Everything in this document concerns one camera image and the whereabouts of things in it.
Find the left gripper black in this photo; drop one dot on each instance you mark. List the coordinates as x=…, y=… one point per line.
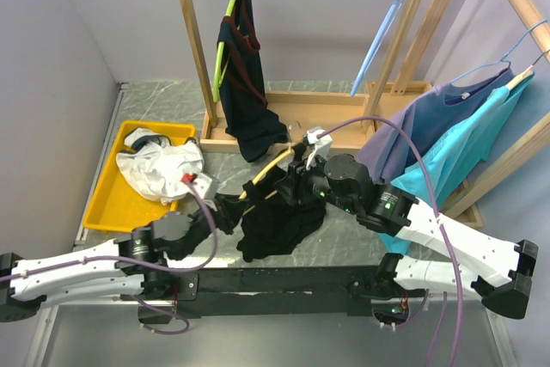
x=229, y=211

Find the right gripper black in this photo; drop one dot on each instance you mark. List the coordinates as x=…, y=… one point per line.
x=298, y=175

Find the yellow clothes hanger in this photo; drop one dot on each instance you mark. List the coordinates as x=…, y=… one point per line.
x=286, y=164

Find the black tank top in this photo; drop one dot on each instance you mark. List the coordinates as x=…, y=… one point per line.
x=275, y=228

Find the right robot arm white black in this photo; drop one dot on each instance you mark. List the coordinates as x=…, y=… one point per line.
x=496, y=272

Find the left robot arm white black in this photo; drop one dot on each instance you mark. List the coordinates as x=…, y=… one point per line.
x=142, y=262

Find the navy maroon tank top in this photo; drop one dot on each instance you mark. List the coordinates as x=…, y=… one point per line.
x=242, y=89

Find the green clothes hanger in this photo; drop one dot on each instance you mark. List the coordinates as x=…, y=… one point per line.
x=237, y=55

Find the light blue plastic hanger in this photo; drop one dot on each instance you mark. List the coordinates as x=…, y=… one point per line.
x=376, y=43

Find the cream wooden hanger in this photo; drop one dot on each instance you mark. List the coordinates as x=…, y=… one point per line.
x=526, y=74

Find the wooden clothes rack centre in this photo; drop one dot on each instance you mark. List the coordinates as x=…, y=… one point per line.
x=299, y=110

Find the wooden clothes rack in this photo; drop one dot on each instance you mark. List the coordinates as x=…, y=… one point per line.
x=299, y=110
x=518, y=154

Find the white garment in tray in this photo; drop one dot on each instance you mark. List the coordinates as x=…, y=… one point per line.
x=154, y=167

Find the wooden clothes rack right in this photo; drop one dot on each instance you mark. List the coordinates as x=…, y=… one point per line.
x=518, y=154

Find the black base beam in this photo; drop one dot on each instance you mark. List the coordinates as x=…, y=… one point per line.
x=282, y=291

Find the yellow plastic tray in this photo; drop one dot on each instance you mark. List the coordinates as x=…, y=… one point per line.
x=114, y=205

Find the purple t-shirt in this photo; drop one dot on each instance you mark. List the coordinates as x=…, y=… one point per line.
x=387, y=154

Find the turquoise t-shirt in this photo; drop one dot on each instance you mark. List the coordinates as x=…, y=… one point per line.
x=450, y=159

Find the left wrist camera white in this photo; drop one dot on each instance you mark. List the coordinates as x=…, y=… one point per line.
x=202, y=186

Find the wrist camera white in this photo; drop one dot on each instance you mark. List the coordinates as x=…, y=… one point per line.
x=202, y=186
x=320, y=143

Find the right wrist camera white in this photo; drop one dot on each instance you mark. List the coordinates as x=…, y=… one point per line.
x=320, y=143

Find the blue wire hanger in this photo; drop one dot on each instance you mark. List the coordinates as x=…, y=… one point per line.
x=504, y=58

